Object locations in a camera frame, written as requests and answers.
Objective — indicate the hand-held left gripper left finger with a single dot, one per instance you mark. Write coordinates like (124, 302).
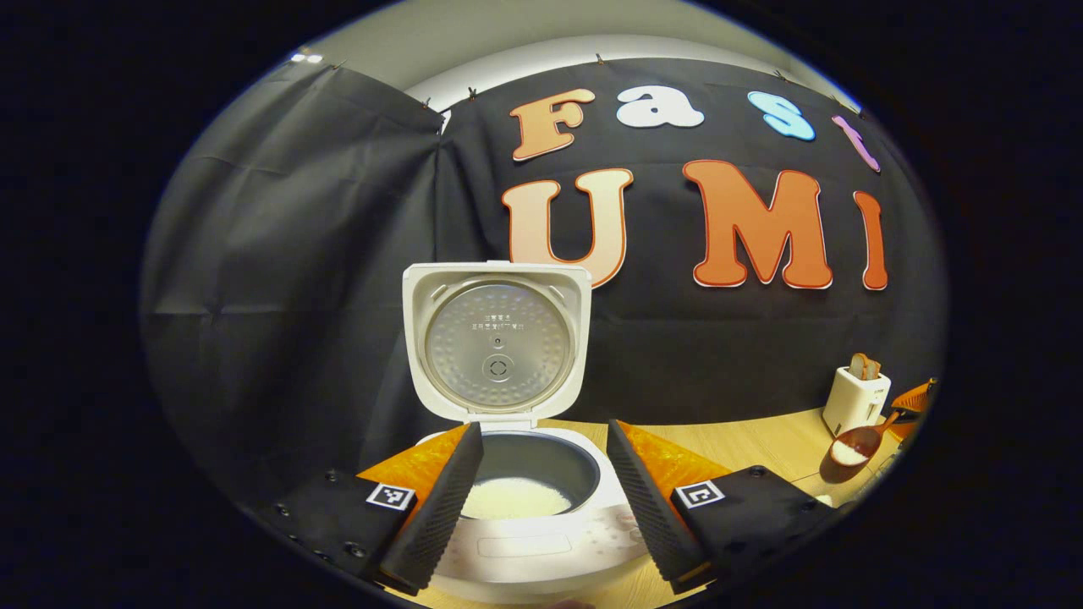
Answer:
(440, 507)

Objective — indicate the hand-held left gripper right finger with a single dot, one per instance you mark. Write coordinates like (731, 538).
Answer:
(647, 507)

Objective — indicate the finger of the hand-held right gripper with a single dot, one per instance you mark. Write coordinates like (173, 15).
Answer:
(914, 397)

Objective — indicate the brown wooden spoon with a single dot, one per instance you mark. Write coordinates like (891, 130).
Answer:
(863, 438)

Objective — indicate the pile of white rice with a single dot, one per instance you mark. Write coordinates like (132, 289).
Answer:
(516, 499)

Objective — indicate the spoonful of white rice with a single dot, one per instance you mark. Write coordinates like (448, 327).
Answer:
(849, 453)

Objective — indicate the white rice cooker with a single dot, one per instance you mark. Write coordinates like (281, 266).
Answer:
(495, 347)

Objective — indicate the toasted bread slice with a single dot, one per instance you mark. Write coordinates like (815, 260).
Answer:
(858, 366)
(872, 370)

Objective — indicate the white toaster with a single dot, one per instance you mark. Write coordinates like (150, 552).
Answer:
(854, 402)

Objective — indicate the black backdrop cloth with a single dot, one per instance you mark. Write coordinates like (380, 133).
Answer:
(271, 279)

